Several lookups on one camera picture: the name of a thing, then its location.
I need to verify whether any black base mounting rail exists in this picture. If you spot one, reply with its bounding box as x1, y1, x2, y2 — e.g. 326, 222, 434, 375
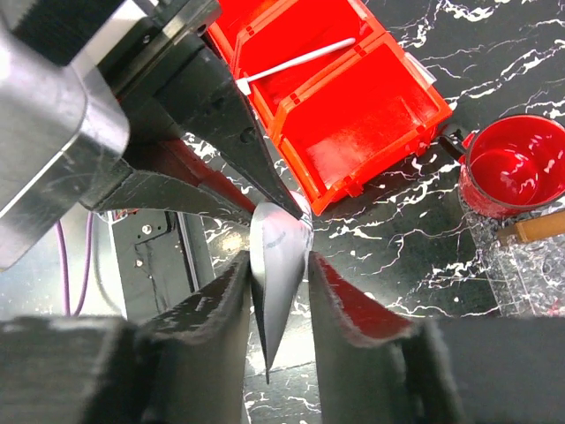
111, 209, 215, 323

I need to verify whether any white toothbrush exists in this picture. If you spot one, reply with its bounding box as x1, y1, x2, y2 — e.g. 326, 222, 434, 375
236, 37, 356, 95

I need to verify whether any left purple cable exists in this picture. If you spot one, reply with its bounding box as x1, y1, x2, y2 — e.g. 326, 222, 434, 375
55, 211, 96, 318

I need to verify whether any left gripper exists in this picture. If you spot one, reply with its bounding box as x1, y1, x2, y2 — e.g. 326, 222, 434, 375
1, 1, 256, 269

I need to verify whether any white toothpaste tube black cap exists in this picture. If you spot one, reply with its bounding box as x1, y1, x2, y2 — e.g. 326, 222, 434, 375
249, 192, 313, 380

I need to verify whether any red plastic organizer bin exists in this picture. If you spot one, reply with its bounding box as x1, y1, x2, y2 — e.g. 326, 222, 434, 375
208, 1, 451, 214

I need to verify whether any clear acrylic toothbrush holder rack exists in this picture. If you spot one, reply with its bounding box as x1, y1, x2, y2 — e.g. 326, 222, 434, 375
463, 202, 564, 317

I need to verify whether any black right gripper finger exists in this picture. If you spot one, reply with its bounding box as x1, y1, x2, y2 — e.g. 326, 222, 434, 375
156, 43, 303, 219

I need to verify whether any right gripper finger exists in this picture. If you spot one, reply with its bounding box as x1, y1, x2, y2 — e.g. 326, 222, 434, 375
309, 252, 564, 423
1, 251, 251, 423

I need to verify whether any red cup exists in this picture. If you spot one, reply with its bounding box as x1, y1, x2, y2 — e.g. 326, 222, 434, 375
459, 115, 564, 219

